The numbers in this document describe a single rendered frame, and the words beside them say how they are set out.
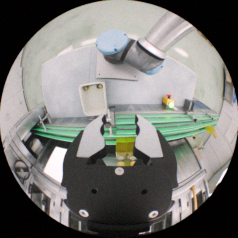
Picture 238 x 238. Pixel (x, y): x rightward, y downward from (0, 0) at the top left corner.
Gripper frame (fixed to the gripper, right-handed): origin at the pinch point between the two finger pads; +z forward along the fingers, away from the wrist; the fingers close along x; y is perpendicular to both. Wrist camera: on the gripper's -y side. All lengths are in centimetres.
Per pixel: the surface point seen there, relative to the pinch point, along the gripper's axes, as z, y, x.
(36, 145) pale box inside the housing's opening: 9, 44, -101
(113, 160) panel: 13.9, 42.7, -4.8
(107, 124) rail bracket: 17.1, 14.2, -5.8
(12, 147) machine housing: -20, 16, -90
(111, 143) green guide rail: 22.4, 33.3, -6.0
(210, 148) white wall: 44, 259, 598
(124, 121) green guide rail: 22.9, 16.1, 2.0
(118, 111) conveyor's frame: 30.7, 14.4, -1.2
